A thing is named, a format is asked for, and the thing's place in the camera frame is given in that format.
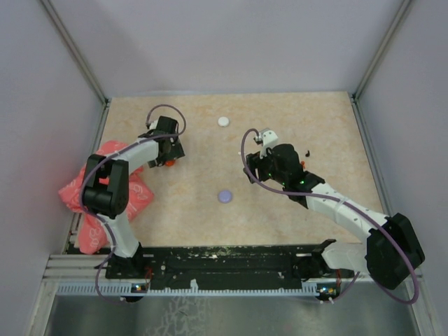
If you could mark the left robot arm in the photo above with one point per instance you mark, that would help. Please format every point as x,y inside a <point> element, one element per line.
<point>145,149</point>

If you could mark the purple charging case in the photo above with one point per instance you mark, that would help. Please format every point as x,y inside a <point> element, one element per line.
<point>225,196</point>

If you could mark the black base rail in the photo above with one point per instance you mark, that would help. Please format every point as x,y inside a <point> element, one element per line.
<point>221,268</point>

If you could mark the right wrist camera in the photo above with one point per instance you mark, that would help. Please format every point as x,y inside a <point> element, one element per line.
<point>266,138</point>

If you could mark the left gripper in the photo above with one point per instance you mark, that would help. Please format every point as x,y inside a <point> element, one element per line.
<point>176,152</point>

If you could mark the white charging case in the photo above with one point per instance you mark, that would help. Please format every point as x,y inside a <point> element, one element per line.
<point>223,121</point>

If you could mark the pink plastic bag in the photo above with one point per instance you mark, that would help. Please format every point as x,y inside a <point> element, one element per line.
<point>103,191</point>

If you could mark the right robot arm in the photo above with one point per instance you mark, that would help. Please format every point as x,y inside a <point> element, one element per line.
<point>387,249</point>

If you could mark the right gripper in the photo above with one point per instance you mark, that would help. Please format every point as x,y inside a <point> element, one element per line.
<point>255,160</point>

